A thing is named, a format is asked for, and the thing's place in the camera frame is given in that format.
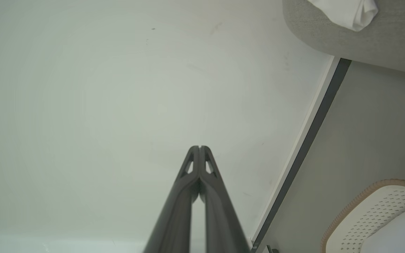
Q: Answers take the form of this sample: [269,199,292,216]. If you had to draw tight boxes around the white garment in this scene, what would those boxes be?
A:
[306,0,379,32]

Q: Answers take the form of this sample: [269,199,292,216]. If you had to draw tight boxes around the white laundry basket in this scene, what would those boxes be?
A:
[320,179,405,253]

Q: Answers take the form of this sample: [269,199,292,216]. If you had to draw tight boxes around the grey fabric sofa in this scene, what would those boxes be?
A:
[282,0,405,77]

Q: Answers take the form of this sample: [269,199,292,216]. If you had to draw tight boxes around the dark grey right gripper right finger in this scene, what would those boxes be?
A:
[200,145,251,253]

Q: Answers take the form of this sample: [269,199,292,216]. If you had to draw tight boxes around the white and black baseboard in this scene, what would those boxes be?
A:
[250,56,352,253]

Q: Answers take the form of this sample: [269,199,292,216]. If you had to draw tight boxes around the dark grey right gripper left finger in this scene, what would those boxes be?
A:
[143,145,201,253]

